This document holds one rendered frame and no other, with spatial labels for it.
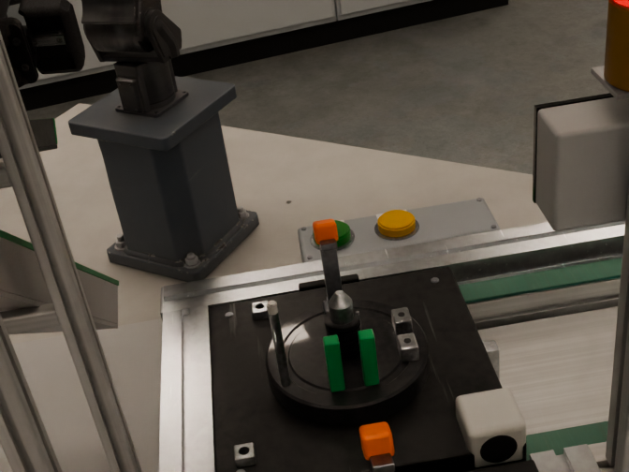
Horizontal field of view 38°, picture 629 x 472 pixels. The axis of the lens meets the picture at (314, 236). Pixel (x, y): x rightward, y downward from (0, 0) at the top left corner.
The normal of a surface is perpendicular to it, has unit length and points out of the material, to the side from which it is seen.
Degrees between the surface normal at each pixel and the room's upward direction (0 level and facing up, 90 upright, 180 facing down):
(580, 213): 90
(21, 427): 90
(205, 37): 90
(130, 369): 0
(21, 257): 90
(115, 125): 0
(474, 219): 0
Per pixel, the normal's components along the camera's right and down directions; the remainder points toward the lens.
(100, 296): 0.99, -0.07
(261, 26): 0.27, 0.51
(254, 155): -0.11, -0.83
